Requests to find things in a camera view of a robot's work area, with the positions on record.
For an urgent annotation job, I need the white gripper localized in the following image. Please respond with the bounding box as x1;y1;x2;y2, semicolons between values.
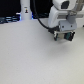
48;0;82;41

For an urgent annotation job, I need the black kcup holder drawer box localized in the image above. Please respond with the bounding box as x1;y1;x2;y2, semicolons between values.
53;30;75;43

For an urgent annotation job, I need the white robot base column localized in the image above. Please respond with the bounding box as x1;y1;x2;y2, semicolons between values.
20;0;32;20

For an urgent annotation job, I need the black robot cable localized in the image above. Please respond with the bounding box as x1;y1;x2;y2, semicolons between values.
31;0;55;34

